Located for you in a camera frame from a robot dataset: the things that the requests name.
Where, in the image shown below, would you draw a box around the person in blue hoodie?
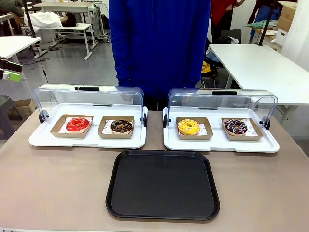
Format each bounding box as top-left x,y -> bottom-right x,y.
108,0 -> 212,111

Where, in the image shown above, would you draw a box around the white desk in background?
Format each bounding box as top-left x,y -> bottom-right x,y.
31,1 -> 95,15

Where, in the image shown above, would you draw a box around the stacked cardboard boxes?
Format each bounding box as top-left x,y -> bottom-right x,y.
274,0 -> 300,44

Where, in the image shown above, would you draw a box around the black floor cable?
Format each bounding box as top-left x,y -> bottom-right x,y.
36,43 -> 50,83

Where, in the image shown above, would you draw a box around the grey plastic stool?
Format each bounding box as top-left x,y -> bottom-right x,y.
0,95 -> 24,141

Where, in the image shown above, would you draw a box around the black camera stand pole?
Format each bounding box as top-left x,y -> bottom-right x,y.
23,0 -> 37,40
257,0 -> 278,47

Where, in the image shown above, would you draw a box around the large white table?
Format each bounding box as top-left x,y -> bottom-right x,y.
207,43 -> 309,127

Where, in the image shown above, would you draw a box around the black metal chair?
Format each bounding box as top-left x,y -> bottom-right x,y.
199,43 -> 233,89

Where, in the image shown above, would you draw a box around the person's left forearm blue sleeve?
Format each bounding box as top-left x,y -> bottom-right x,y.
183,45 -> 209,89

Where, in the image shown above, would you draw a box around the chocolate donut with nuts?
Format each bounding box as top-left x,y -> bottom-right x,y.
110,119 -> 134,135

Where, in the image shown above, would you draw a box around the person lying in white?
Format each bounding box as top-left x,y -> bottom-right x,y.
23,11 -> 78,34

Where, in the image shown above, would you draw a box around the chocolate donut with colourful sprinkles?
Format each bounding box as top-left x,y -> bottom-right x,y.
223,118 -> 248,136

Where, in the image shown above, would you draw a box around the printed white paper liner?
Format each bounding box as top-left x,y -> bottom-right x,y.
178,122 -> 209,137
102,119 -> 134,135
223,118 -> 258,137
59,116 -> 93,134

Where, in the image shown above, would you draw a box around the brown cardboard food tray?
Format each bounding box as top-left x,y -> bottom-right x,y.
98,115 -> 135,140
176,117 -> 213,141
50,114 -> 94,139
221,117 -> 264,142

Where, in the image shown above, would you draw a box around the white table with clamp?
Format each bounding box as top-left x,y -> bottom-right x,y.
0,36 -> 41,60

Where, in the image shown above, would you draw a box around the yellow cloth item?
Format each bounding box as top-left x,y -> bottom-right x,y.
201,60 -> 213,73

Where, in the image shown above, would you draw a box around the white height-adjustable desk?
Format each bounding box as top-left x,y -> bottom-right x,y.
24,22 -> 98,61

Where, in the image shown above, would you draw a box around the white display case base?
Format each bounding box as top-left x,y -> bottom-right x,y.
162,106 -> 280,153
28,102 -> 148,149

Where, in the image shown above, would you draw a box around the person's right forearm blue sleeve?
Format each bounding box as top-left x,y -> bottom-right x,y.
111,45 -> 133,95

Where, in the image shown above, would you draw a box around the yellow glazed donut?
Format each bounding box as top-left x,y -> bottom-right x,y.
177,118 -> 200,136

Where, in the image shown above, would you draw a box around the person in red top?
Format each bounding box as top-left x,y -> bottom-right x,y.
209,0 -> 240,42

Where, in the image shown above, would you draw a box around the teal green mat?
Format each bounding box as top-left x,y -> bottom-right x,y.
243,19 -> 279,31

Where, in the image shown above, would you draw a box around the red glazed donut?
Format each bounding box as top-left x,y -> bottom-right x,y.
66,117 -> 91,134

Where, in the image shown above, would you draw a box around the clear display case lid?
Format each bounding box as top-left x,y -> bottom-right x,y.
33,83 -> 146,122
168,88 -> 279,124

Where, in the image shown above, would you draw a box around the small open cardboard box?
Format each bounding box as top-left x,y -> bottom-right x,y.
9,98 -> 37,119

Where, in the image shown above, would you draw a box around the black plastic serving tray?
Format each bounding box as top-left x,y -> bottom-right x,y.
105,149 -> 221,220

